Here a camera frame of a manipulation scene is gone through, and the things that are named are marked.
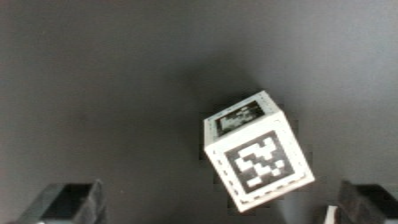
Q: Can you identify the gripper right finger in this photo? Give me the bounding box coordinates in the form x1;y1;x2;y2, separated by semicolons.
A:
326;181;398;224

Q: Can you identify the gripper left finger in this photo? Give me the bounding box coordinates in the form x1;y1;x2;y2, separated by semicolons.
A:
17;180;107;224

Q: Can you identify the white tagged cube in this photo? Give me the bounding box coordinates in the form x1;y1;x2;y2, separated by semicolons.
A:
203;91;315;212

